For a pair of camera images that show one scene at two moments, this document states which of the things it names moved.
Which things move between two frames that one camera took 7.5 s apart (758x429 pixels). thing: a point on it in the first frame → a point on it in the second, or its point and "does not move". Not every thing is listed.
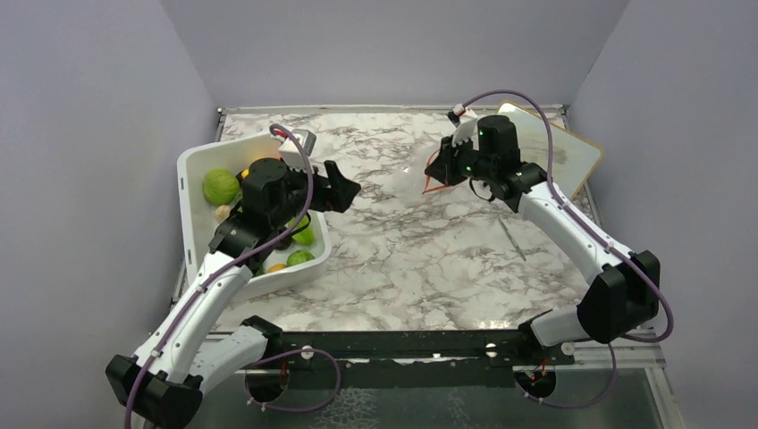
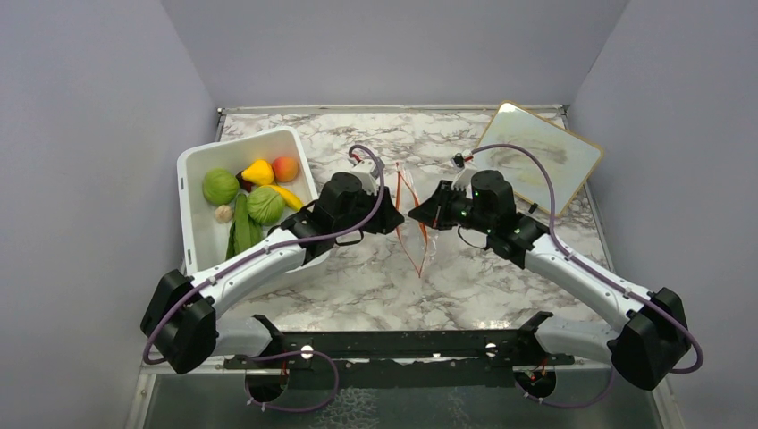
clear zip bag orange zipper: [408, 180] → [417, 242]
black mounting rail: [409, 358] does not move
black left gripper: [334, 193] → [388, 219]
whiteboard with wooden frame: [574, 158] does not move
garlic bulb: [223, 212] does not move
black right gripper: [442, 167] → [437, 204]
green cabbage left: [221, 186] does not move
